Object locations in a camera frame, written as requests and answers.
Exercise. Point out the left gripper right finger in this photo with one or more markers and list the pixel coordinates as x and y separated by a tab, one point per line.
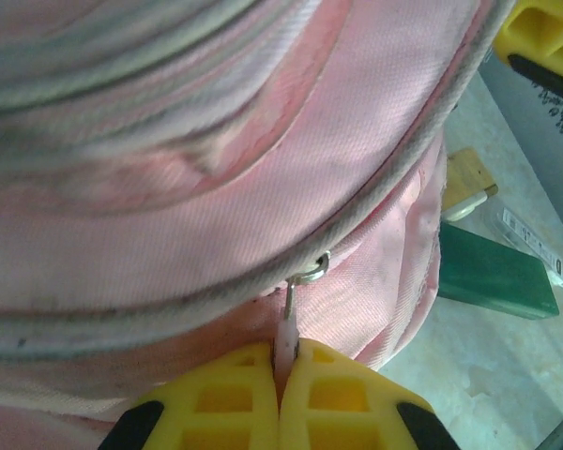
352	408

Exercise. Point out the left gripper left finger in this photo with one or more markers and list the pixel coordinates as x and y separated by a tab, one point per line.
216	412

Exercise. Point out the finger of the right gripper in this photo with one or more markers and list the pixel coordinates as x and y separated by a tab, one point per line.
539	33

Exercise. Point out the light wooden block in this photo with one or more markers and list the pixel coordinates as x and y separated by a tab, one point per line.
467	173

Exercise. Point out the green pencil case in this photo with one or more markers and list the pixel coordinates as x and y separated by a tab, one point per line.
488	272

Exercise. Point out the pink school backpack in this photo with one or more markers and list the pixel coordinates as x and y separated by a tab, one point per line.
216	187

